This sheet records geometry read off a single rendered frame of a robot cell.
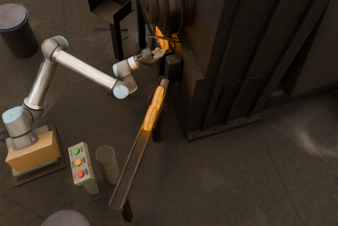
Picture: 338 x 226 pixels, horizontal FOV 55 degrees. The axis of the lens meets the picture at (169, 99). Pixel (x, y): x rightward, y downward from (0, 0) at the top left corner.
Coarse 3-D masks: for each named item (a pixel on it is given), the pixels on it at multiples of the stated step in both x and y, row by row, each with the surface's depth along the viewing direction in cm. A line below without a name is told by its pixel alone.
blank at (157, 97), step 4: (160, 88) 205; (156, 92) 202; (160, 92) 203; (156, 96) 201; (160, 96) 211; (152, 100) 202; (156, 100) 201; (160, 100) 213; (152, 104) 203; (156, 104) 202; (156, 108) 206
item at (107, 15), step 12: (96, 0) 257; (108, 0) 267; (120, 0) 258; (96, 12) 259; (108, 12) 259; (120, 12) 247; (120, 36) 284; (120, 48) 296; (108, 60) 308; (120, 60) 308
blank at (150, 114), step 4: (148, 108) 195; (152, 108) 195; (148, 112) 193; (152, 112) 194; (148, 116) 192; (152, 116) 203; (144, 120) 193; (148, 120) 192; (152, 120) 203; (144, 124) 193; (148, 124) 193; (144, 128) 196; (148, 128) 196
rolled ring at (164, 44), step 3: (156, 27) 229; (156, 30) 232; (159, 30) 223; (156, 33) 234; (159, 33) 233; (159, 39) 234; (162, 39) 221; (159, 42) 234; (162, 42) 224; (165, 42) 221; (162, 45) 226; (165, 45) 223; (162, 48) 229; (165, 48) 226
